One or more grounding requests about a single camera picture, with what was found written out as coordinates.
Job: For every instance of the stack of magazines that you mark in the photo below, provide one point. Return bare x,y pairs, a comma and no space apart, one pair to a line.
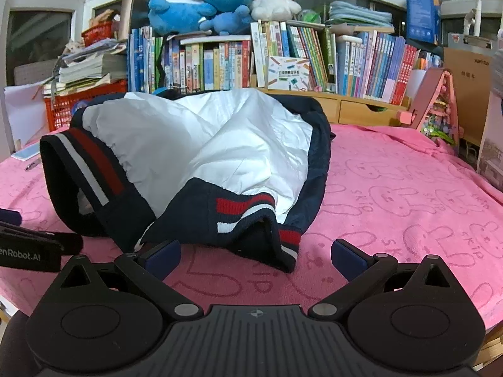
90,68

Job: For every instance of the small red basket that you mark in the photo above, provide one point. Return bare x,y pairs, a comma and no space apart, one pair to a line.
98,33

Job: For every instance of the wooden drawer organizer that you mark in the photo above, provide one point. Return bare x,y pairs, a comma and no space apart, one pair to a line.
365,112

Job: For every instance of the navy and white jacket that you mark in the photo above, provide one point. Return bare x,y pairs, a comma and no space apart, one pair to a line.
216,145

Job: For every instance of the white paper sheet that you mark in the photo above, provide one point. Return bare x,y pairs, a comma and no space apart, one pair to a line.
21,114

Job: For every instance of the stack of pale blue folders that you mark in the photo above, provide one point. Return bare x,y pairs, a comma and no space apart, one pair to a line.
359,13

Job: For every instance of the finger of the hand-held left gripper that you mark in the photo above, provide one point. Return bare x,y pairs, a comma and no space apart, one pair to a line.
10,217

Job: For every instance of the colourful printed white box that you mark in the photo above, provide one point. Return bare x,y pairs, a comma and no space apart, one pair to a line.
289,72

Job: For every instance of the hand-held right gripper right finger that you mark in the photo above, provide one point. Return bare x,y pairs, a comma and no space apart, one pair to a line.
346,258

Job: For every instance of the white plastic pipe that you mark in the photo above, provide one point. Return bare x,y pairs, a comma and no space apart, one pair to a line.
477,8

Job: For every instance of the beige flat box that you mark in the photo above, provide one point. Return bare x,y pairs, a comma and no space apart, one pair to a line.
127,15

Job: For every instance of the blue white-bellied plush toy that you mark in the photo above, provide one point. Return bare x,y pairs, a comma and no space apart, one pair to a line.
177,13

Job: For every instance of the row of pastel books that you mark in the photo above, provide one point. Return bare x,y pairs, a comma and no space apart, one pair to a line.
381,66

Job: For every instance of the light blue notebook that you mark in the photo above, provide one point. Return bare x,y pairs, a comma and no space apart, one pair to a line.
25,152

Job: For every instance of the large red plastic crate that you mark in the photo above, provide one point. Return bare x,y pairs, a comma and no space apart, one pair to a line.
63,108

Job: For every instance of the pink bunny print blanket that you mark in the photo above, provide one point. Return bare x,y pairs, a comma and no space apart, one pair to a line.
393,204

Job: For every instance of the row of tall children's books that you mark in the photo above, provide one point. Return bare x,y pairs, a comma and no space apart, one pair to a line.
196,66

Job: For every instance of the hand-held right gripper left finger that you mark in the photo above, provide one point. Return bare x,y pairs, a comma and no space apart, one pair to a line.
165,254

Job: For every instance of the pen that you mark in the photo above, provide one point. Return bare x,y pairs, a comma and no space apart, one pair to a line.
32,165

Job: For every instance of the row of thin colourful books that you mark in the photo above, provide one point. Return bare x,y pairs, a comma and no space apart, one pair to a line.
298,43

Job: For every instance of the pink toy house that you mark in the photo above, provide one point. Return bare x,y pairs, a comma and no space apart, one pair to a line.
436,102

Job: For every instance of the blue carton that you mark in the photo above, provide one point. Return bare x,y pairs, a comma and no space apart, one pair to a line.
421,13

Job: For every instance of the printed photo card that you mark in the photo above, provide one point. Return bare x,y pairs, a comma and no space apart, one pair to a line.
491,145

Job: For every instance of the brown cardboard box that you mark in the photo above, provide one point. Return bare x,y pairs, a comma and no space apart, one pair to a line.
469,86

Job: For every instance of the white framed window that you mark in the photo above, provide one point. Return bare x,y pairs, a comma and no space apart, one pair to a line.
39,31

